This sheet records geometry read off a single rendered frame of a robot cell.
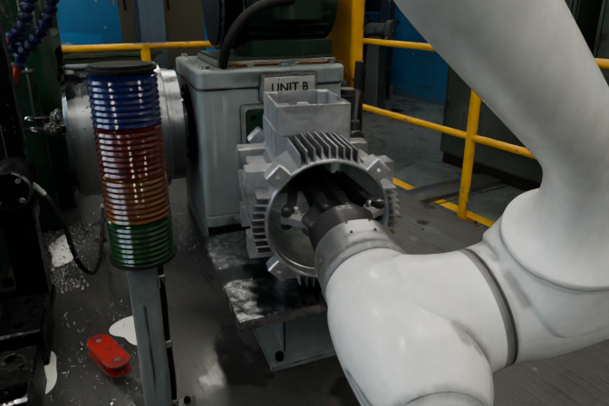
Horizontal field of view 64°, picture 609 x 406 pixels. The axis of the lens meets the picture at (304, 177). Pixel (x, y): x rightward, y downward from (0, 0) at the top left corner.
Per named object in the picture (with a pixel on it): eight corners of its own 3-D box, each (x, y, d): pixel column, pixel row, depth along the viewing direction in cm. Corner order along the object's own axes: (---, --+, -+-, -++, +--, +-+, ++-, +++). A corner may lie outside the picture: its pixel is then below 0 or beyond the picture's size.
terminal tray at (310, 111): (262, 138, 76) (261, 91, 73) (328, 134, 78) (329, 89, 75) (275, 159, 65) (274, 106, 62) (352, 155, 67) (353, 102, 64)
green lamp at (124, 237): (111, 246, 51) (105, 207, 49) (170, 236, 53) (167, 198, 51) (112, 275, 45) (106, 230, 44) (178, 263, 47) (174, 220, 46)
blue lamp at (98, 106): (92, 119, 46) (85, 70, 45) (158, 113, 48) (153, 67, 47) (91, 133, 41) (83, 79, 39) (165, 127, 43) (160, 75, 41)
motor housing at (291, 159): (239, 229, 80) (234, 115, 74) (351, 219, 84) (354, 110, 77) (255, 296, 61) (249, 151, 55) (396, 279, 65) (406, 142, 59)
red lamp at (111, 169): (99, 164, 48) (92, 119, 46) (162, 157, 50) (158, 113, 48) (99, 183, 42) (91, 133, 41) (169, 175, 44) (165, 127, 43)
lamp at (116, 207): (105, 207, 49) (99, 164, 48) (167, 198, 51) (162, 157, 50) (106, 230, 44) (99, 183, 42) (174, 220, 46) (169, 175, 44)
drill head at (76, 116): (42, 178, 105) (19, 60, 97) (228, 158, 119) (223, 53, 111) (26, 224, 83) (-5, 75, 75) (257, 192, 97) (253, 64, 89)
